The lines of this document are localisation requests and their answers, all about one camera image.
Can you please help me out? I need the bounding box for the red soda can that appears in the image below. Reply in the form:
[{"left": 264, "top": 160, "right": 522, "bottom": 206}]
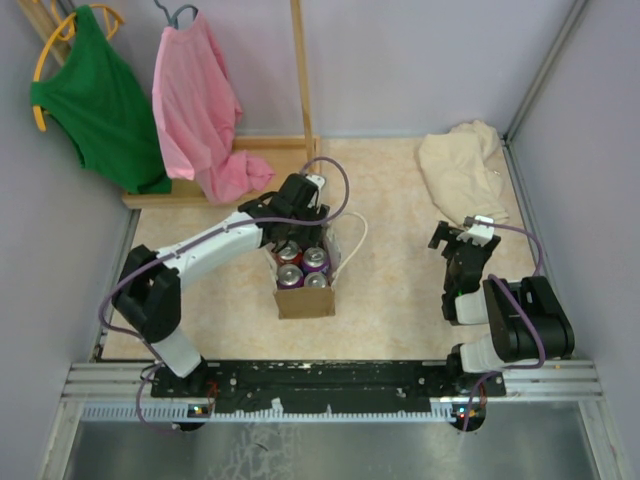
[{"left": 275, "top": 240, "right": 303, "bottom": 266}]

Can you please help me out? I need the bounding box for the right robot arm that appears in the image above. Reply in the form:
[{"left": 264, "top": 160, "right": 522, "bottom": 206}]
[{"left": 428, "top": 215, "right": 575, "bottom": 396}]

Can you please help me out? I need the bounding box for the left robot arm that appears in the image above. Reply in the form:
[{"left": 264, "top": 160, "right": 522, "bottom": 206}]
[{"left": 111, "top": 173, "right": 329, "bottom": 397}]

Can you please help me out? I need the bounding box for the wooden clothes rack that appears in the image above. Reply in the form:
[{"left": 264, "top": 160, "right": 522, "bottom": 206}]
[{"left": 17, "top": 1, "right": 321, "bottom": 209}]

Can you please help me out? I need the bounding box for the purple can middle right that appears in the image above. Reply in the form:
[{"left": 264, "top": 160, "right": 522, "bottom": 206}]
[{"left": 301, "top": 247, "right": 330, "bottom": 274}]

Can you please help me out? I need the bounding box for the cream folded cloth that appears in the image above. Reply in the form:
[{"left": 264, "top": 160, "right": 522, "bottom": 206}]
[{"left": 417, "top": 120, "right": 509, "bottom": 225}]

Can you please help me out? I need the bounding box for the purple can front left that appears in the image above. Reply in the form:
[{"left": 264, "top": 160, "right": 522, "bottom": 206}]
[{"left": 276, "top": 263, "right": 305, "bottom": 290}]

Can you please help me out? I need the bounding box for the pink shirt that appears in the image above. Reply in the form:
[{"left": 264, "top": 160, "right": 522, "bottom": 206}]
[{"left": 152, "top": 13, "right": 275, "bottom": 204}]

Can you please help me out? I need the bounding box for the grey clothes hanger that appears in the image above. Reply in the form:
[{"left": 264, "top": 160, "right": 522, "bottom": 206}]
[{"left": 153, "top": 0, "right": 199, "bottom": 29}]

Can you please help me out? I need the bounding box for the green tank top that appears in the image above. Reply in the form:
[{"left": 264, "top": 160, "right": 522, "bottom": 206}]
[{"left": 30, "top": 5, "right": 172, "bottom": 195}]

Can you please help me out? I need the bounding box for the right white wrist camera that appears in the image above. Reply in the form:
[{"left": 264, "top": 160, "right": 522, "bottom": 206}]
[{"left": 457, "top": 215, "right": 495, "bottom": 247}]

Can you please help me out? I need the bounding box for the canvas bag with white handles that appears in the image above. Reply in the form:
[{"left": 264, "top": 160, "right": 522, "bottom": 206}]
[{"left": 264, "top": 212, "right": 369, "bottom": 320}]

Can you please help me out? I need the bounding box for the aluminium rail frame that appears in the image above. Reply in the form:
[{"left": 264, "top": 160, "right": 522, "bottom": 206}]
[{"left": 63, "top": 360, "right": 603, "bottom": 402}]

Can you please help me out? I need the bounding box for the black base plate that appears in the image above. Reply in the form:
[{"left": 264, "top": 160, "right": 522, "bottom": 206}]
[{"left": 151, "top": 360, "right": 480, "bottom": 414}]

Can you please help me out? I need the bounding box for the metal corner post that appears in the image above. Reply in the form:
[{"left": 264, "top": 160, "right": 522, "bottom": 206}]
[{"left": 501, "top": 0, "right": 591, "bottom": 144}]

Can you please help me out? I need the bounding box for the white cable duct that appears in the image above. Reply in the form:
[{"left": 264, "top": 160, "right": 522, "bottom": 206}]
[{"left": 80, "top": 400, "right": 466, "bottom": 424}]

